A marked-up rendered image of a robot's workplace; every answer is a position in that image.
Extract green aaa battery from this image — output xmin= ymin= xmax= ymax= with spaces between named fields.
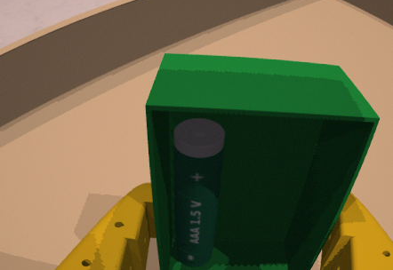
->
xmin=173 ymin=118 xmax=225 ymax=267

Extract tan shallow tray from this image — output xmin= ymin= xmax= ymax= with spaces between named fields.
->
xmin=0 ymin=0 xmax=393 ymax=270

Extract green box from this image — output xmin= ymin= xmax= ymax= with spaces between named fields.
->
xmin=145 ymin=53 xmax=380 ymax=270

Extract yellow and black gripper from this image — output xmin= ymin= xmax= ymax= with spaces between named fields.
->
xmin=55 ymin=183 xmax=393 ymax=270

